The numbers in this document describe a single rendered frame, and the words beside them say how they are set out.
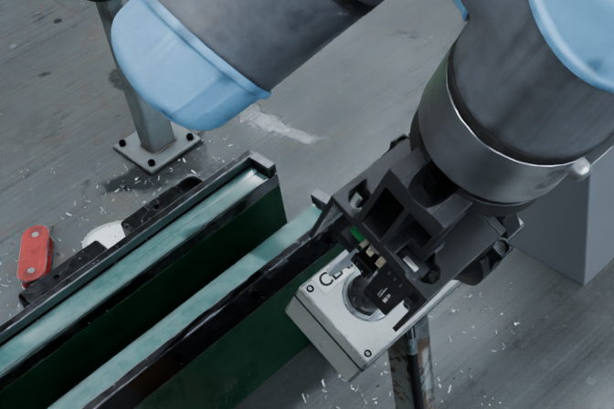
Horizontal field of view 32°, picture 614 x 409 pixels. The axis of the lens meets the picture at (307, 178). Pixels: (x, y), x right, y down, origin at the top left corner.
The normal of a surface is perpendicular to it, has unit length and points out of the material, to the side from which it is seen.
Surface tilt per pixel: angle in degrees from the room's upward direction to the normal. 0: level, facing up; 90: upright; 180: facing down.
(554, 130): 108
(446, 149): 87
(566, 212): 90
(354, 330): 30
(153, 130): 90
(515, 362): 0
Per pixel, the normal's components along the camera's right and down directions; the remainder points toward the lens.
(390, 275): -0.72, 0.54
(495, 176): -0.28, 0.84
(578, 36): -0.54, 0.67
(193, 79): -0.11, 0.57
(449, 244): 0.22, -0.43
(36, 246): -0.14, -0.73
